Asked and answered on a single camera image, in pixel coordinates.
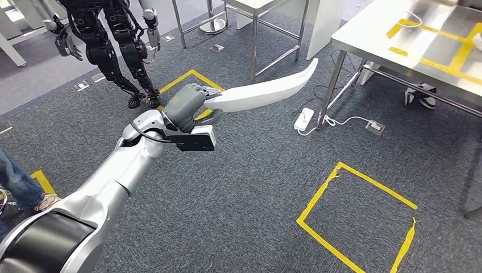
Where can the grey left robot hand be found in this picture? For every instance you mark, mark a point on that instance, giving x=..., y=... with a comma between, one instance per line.
x=186, y=105

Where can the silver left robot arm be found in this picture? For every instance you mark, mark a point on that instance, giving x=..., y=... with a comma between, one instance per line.
x=120, y=169

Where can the steel workbench table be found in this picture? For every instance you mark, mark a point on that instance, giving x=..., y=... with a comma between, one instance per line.
x=414, y=37

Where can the silver floor socket plate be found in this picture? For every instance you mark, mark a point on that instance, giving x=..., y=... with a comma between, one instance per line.
x=5, y=127
x=374, y=127
x=98, y=77
x=217, y=48
x=168, y=37
x=81, y=86

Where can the black humanoid robot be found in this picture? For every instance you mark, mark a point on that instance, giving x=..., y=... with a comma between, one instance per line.
x=98, y=52

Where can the white power strip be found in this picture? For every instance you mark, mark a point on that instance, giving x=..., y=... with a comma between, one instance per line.
x=304, y=120

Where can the person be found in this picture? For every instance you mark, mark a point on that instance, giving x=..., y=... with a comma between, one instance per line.
x=19, y=184
x=420, y=96

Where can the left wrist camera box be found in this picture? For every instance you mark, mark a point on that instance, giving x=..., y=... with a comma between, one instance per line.
x=195, y=143

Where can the chrome round pedestal base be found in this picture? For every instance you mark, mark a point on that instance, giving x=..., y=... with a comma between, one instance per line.
x=212, y=27

